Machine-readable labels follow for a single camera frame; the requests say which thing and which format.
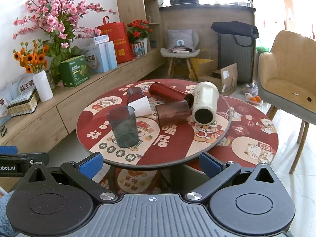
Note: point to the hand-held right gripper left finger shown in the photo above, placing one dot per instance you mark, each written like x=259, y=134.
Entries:
x=90, y=165

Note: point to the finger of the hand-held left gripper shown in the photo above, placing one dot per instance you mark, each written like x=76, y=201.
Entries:
x=7, y=150

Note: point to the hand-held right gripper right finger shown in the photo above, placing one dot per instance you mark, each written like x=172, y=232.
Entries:
x=209, y=165

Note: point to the grey transparent plastic cup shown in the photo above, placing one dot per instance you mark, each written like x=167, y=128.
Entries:
x=123, y=128

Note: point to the brown transparent plastic cup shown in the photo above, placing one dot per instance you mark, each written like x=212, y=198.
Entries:
x=171, y=112

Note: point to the cream white tall cup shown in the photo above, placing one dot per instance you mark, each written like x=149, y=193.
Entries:
x=206, y=98

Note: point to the white paper cup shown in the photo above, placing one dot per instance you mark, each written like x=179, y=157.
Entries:
x=142, y=106

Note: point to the red metallic cup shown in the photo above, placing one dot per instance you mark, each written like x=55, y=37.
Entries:
x=167, y=92

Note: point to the dark purple transparent cup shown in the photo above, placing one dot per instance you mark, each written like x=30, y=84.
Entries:
x=134, y=92

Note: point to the tall round printed red table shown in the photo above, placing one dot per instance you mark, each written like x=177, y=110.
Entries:
x=172, y=140

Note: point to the low round printed red table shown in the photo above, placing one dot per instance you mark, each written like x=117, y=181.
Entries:
x=246, y=133

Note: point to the tray of small vials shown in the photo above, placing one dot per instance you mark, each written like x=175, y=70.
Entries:
x=22, y=103

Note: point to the person's leg in jeans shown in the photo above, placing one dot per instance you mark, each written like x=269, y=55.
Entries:
x=5, y=214

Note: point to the low wooden cabinet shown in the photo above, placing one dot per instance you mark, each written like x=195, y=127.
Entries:
x=74, y=98

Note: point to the white ribbed vase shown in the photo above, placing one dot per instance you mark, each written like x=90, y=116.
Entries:
x=42, y=86

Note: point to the oranges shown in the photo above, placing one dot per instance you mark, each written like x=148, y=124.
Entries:
x=255, y=99

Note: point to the brown cardboard parcel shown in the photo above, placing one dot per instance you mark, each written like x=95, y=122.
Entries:
x=229, y=79

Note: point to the green product box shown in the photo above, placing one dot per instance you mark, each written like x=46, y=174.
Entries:
x=74, y=71

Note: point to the orange artificial flowers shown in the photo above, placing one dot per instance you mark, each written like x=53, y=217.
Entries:
x=30, y=58

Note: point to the yellow paper bag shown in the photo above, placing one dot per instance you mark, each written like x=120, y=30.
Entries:
x=201, y=65

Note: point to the large white blue box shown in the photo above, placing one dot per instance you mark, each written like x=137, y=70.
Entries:
x=95, y=60

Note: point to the grey ribbed suitcase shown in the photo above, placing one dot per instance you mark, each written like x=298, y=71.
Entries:
x=234, y=59

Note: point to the narrow white blue box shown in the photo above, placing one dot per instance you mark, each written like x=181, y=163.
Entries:
x=112, y=55

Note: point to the grey chair with wooden legs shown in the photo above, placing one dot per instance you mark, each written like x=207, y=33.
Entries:
x=180, y=55

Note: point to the beige armchair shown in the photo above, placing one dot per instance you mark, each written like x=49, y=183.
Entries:
x=286, y=79

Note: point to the items on chair seat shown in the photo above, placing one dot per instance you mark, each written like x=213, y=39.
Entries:
x=180, y=48

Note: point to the small white box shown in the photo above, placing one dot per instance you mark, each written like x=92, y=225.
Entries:
x=100, y=40

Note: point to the red tote bag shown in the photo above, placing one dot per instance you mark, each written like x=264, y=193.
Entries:
x=116, y=42

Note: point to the printed flower pot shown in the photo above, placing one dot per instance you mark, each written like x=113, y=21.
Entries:
x=139, y=48

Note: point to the grey cushion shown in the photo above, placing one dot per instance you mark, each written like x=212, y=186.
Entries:
x=179, y=38

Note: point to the black bag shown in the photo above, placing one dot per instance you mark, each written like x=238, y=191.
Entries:
x=234, y=29

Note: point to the wooden counter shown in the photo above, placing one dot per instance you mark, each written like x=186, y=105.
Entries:
x=205, y=22

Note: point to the red roses bouquet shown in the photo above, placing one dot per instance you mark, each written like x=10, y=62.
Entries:
x=138, y=29

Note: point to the pink blossom branches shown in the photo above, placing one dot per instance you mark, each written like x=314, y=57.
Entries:
x=56, y=12

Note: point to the wooden shelf unit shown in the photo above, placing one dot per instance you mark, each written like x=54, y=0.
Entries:
x=133, y=7

